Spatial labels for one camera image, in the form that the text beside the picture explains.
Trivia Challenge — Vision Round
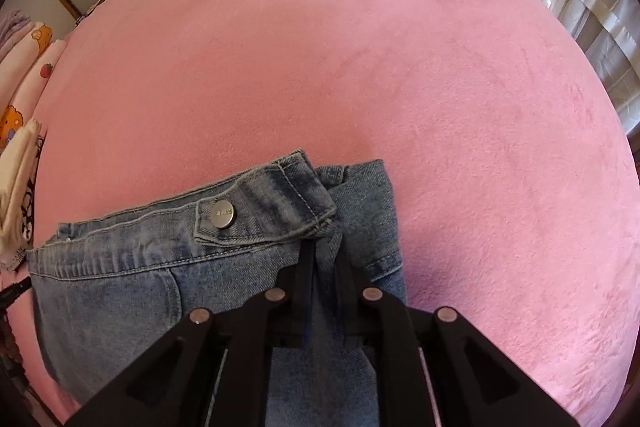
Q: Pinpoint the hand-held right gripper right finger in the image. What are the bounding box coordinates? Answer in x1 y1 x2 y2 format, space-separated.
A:
332 252 581 427

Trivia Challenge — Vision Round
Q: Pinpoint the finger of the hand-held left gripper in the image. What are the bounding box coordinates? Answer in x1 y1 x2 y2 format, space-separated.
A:
0 279 35 310

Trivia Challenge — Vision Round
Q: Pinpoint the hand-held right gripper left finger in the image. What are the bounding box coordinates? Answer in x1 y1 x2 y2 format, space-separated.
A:
65 239 318 427

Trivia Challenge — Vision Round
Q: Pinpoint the blue denim jacket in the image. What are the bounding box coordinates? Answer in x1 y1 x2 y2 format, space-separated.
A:
26 149 407 427

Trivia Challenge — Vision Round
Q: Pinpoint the folded black white printed garment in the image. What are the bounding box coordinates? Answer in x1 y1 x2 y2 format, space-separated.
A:
0 134 48 275

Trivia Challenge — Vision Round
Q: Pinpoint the folded cream garment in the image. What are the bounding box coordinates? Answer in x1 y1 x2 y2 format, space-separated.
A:
0 118 43 258

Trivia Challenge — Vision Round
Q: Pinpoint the folded bear print quilt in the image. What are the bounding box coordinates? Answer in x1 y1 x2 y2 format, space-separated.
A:
0 22 68 148

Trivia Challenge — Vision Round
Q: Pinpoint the pink fleece bed blanket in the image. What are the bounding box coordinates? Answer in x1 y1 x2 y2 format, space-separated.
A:
10 0 640 427

